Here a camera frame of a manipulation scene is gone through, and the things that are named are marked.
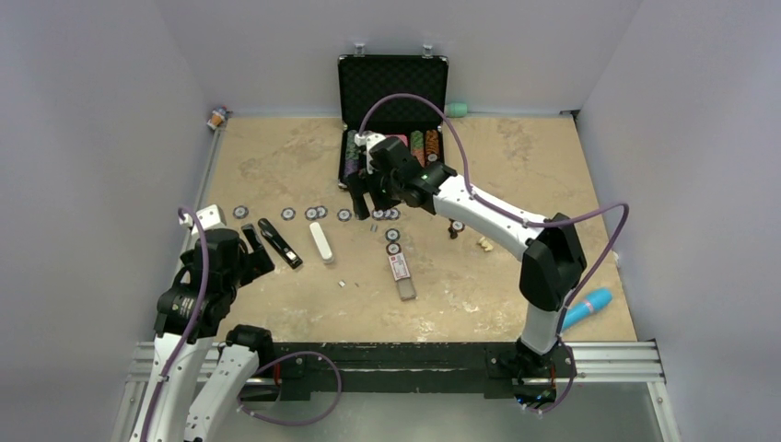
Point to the blue cylinder tool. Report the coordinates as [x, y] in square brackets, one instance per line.
[592, 303]

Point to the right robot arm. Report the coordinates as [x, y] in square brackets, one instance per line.
[549, 251]

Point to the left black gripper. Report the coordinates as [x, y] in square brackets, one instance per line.
[255, 262]

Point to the poker chip above staple box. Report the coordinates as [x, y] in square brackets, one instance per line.
[392, 235]

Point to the black poker chip case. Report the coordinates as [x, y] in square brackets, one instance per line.
[365, 79]

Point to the staple box with clear lid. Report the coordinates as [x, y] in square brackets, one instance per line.
[402, 277]

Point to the brown figure toy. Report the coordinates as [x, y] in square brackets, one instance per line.
[455, 228]

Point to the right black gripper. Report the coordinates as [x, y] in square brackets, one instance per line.
[364, 182]

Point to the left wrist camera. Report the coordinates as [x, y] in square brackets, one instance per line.
[210, 217]

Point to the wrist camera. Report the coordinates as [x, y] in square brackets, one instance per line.
[367, 141]
[210, 217]

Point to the black stapler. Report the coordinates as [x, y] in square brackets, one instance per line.
[279, 244]

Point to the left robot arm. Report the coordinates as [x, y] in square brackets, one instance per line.
[176, 406]

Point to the white stapler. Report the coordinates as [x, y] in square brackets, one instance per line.
[321, 242]

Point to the small orange bottle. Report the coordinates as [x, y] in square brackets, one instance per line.
[218, 117]

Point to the green cylinder object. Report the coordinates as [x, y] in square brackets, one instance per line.
[456, 110]

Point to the poker chip near staple box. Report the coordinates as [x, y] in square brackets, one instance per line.
[393, 248]

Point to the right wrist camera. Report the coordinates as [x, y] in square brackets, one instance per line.
[367, 141]

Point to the cream small object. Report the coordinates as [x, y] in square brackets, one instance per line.
[485, 245]

